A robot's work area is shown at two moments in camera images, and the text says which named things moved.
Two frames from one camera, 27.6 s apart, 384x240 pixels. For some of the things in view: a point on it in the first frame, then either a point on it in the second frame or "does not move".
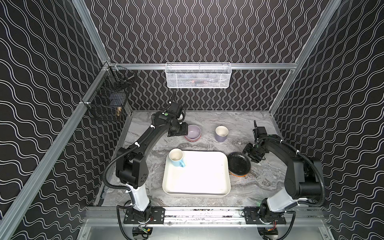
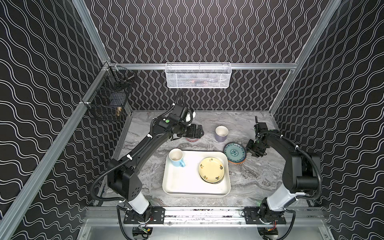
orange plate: [237, 175] → [237, 163]
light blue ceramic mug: [176, 155] does not move
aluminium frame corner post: [96, 39] does not move
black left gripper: [179, 130] → [194, 131]
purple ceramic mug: [221, 132] does not move
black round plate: [238, 164] → [217, 182]
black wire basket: [107, 98] does not move
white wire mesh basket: [198, 75] does not move
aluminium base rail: [204, 217] does not move
